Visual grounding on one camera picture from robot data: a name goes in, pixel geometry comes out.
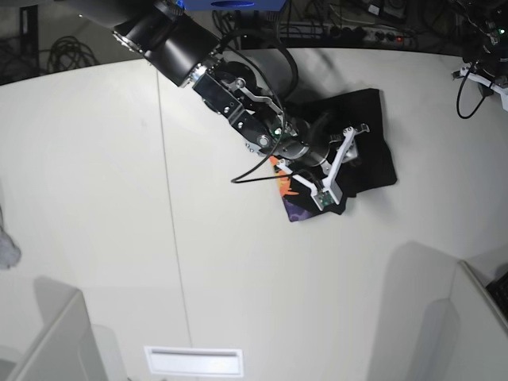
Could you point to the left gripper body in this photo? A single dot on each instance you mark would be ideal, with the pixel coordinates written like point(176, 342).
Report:
point(492, 65)

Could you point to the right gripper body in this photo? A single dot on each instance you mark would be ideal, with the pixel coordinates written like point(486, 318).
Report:
point(307, 145)

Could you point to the black T-shirt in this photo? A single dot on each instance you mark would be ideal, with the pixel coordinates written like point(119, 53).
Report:
point(374, 166)

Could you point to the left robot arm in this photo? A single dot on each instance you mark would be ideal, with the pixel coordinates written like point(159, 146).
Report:
point(485, 26)

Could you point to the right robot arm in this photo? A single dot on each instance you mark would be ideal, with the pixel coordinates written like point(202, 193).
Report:
point(190, 55)

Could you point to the white power strip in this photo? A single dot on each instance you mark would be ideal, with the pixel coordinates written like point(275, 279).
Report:
point(313, 33)

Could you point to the blue box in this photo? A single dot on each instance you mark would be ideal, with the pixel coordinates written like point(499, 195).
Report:
point(231, 5)

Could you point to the black keyboard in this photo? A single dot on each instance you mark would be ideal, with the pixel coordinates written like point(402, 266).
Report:
point(498, 290)

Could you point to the grey cloth at edge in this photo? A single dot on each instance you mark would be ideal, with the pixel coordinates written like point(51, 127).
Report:
point(10, 254)

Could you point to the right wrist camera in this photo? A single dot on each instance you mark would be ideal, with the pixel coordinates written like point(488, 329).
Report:
point(327, 196)

